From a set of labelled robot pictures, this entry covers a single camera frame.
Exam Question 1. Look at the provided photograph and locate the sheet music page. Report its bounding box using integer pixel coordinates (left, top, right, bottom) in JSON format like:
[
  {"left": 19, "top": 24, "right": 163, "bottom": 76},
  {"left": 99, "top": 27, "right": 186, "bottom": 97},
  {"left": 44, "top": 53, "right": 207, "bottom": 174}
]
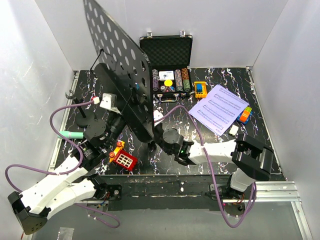
[
  {"left": 189, "top": 99, "right": 239, "bottom": 136},
  {"left": 203, "top": 85, "right": 249, "bottom": 118}
]

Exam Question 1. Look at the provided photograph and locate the white playing card deck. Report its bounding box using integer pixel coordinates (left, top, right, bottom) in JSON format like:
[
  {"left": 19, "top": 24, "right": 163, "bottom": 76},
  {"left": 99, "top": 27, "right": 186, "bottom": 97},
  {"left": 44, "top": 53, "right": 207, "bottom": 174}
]
[{"left": 158, "top": 70, "right": 175, "bottom": 81}]

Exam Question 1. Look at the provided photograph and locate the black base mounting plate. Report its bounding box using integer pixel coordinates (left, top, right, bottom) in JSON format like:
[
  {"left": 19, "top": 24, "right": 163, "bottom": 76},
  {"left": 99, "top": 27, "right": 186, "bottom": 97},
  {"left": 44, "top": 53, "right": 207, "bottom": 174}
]
[{"left": 98, "top": 174, "right": 219, "bottom": 211}]

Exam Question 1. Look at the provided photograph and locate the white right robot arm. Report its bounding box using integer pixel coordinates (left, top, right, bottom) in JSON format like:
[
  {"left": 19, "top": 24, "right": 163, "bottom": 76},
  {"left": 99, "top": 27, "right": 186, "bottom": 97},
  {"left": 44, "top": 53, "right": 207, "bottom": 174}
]
[{"left": 154, "top": 123, "right": 274, "bottom": 199}]

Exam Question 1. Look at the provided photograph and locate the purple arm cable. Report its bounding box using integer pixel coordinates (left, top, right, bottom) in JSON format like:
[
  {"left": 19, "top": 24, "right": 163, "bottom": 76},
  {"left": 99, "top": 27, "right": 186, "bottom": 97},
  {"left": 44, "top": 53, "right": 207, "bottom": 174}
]
[
  {"left": 4, "top": 98, "right": 121, "bottom": 229},
  {"left": 153, "top": 104, "right": 258, "bottom": 229}
]

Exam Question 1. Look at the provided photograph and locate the orange blue toy brick stack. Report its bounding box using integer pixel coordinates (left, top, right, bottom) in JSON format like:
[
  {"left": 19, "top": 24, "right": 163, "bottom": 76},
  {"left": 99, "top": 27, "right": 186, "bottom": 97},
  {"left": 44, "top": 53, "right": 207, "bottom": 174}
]
[{"left": 236, "top": 106, "right": 253, "bottom": 125}]

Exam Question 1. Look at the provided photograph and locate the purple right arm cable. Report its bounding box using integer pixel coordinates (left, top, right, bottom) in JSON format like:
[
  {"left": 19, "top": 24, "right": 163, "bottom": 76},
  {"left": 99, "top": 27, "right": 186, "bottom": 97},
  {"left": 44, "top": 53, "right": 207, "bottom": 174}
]
[{"left": 153, "top": 104, "right": 258, "bottom": 229}]

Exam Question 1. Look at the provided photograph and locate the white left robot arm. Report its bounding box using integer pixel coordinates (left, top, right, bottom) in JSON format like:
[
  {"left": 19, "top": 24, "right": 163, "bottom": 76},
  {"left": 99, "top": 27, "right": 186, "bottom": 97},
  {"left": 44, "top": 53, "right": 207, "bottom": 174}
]
[{"left": 8, "top": 113, "right": 127, "bottom": 235}]

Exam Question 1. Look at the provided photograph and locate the yellow toy brick tray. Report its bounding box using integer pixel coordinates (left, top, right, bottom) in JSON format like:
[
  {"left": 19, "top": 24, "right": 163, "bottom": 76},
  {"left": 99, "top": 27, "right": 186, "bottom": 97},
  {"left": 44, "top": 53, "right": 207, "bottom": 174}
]
[{"left": 194, "top": 81, "right": 208, "bottom": 99}]

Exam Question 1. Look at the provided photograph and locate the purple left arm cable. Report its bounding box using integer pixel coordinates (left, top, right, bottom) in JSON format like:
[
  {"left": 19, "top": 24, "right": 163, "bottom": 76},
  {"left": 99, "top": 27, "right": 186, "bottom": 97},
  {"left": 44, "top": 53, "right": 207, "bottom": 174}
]
[{"left": 4, "top": 98, "right": 121, "bottom": 229}]

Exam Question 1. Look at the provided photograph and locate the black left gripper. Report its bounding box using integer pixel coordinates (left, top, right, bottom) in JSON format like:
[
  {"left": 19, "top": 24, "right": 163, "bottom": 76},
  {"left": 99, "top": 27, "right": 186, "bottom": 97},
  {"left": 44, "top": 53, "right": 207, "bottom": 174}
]
[{"left": 105, "top": 104, "right": 146, "bottom": 150}]

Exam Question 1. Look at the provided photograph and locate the black poker chip case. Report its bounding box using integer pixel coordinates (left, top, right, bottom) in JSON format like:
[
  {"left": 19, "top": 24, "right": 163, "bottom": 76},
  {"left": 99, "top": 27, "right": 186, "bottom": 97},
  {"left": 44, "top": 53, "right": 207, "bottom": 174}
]
[{"left": 139, "top": 30, "right": 193, "bottom": 103}]

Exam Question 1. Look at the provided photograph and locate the mint green toy microphone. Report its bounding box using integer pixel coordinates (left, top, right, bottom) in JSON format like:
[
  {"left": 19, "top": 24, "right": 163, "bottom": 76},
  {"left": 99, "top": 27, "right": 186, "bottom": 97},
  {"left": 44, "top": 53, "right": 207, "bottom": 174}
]
[{"left": 57, "top": 131, "right": 84, "bottom": 140}]

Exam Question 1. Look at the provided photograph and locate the yellow round dealer chip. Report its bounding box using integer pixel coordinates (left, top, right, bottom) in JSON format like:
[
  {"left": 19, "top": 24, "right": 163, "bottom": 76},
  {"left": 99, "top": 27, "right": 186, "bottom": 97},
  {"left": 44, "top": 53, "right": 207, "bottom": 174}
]
[{"left": 164, "top": 79, "right": 173, "bottom": 87}]

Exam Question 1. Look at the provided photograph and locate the small white block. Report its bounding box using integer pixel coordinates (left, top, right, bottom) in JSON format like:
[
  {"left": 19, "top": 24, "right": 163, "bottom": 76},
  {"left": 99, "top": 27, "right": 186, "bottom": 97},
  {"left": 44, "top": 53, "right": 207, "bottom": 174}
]
[{"left": 229, "top": 125, "right": 239, "bottom": 136}]

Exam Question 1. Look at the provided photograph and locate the black music stand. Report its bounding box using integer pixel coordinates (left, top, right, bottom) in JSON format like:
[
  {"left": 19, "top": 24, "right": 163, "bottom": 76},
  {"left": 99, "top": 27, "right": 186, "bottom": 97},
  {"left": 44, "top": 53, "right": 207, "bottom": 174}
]
[{"left": 83, "top": 0, "right": 155, "bottom": 143}]

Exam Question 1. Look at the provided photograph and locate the black microphone desk stand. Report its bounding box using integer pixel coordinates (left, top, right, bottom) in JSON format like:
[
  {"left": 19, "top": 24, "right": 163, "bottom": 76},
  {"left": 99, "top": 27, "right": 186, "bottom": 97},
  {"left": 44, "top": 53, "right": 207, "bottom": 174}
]
[{"left": 65, "top": 90, "right": 97, "bottom": 128}]

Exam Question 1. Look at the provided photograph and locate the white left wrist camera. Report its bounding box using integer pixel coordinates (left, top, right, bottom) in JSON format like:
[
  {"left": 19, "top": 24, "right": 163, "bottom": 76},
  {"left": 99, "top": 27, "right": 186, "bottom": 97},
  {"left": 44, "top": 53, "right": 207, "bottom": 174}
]
[{"left": 91, "top": 93, "right": 121, "bottom": 115}]

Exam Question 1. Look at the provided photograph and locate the red yellow toy brick house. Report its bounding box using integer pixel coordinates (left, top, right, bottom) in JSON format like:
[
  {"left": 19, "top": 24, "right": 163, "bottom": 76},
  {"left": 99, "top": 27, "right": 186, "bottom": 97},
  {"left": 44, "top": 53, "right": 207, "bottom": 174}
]
[{"left": 108, "top": 141, "right": 138, "bottom": 172}]

